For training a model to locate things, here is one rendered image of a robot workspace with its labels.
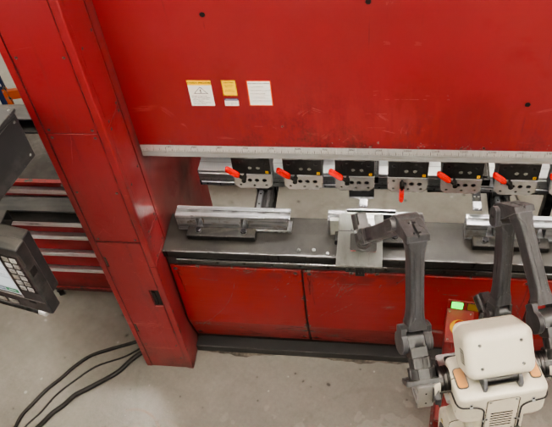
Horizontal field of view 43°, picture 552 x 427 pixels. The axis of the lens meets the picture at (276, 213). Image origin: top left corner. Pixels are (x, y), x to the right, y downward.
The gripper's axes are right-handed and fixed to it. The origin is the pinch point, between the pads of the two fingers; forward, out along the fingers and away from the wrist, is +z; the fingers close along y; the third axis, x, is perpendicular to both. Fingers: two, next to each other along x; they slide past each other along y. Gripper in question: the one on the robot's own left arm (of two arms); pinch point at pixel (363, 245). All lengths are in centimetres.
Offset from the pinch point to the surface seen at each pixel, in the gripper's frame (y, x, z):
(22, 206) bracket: 136, -7, -17
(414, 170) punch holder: -18.0, -26.8, -17.1
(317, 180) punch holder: 18.8, -23.2, -11.8
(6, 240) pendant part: 110, 13, -74
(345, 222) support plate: 8.0, -9.9, 7.2
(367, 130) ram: 0, -37, -34
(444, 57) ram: -24, -54, -62
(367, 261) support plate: -1.9, 6.7, -2.8
